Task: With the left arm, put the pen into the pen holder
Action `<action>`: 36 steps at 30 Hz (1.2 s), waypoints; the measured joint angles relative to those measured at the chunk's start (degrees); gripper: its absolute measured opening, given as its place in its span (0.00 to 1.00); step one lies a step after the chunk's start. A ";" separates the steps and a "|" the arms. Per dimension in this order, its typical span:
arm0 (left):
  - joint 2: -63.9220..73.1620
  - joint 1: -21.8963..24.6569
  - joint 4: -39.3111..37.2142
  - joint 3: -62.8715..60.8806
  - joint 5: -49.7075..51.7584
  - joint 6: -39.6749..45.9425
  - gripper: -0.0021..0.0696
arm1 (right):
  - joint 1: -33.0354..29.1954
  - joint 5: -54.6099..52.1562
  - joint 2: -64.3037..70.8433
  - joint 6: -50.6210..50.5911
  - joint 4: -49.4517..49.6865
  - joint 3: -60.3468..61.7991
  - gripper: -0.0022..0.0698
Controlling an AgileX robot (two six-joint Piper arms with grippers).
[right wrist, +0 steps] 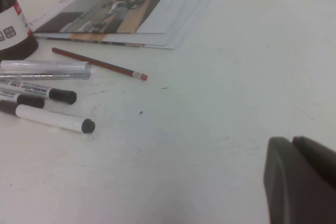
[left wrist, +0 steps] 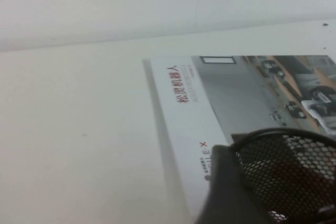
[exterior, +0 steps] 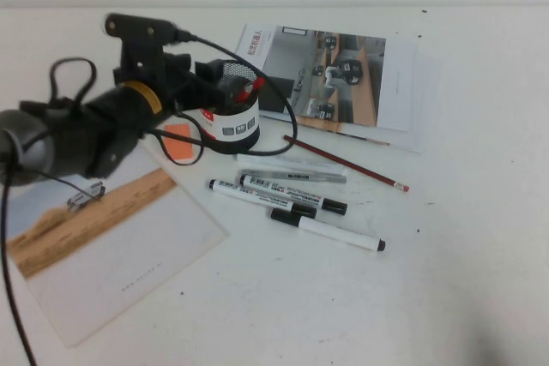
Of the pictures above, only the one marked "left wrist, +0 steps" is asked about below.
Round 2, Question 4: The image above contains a black mesh pen holder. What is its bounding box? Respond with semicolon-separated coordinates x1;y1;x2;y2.
230;126;336;224

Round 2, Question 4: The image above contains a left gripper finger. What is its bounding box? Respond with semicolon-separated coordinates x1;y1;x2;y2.
195;133;266;224

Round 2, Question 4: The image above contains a brochure with office robots photo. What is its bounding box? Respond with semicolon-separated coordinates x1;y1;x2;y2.
142;55;336;224

